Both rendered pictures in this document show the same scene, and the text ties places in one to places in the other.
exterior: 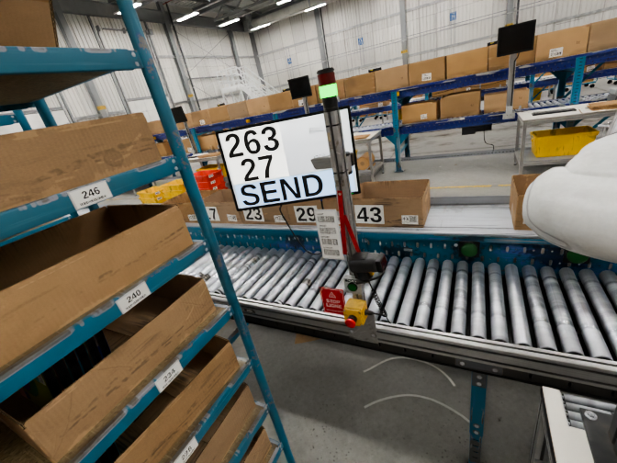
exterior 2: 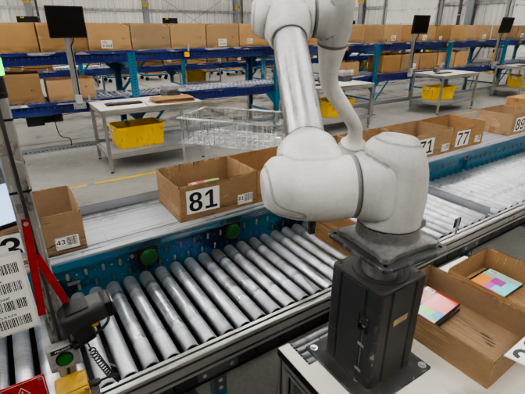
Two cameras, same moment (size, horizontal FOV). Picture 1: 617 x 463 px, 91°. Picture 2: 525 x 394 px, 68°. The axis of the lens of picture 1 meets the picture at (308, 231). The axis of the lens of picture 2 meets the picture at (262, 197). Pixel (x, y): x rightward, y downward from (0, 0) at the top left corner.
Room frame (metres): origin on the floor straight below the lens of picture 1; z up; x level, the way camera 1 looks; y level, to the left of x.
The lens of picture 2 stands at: (0.19, 0.30, 1.67)
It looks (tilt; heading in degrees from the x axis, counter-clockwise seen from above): 24 degrees down; 296
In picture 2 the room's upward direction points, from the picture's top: straight up
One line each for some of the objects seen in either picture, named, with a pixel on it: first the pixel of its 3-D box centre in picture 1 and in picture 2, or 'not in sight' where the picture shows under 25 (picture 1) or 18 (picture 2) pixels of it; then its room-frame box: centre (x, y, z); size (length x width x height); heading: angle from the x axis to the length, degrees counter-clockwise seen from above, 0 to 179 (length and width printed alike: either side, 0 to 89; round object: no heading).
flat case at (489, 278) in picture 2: not in sight; (491, 284); (-0.06, -1.17, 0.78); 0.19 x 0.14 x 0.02; 60
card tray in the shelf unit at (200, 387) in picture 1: (141, 395); not in sight; (0.59, 0.51, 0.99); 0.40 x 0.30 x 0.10; 145
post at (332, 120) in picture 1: (351, 242); (48, 294); (0.95, -0.14, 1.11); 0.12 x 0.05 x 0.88; 59
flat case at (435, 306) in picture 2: not in sight; (427, 305); (0.15, -0.92, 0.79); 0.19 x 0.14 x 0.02; 64
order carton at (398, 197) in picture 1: (389, 203); (23, 227); (1.60, -0.48, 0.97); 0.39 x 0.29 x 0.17; 59
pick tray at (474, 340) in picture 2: not in sight; (454, 316); (0.07, -0.88, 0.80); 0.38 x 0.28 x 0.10; 151
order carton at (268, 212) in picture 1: (274, 205); not in sight; (2.01, 0.19, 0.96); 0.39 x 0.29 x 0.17; 59
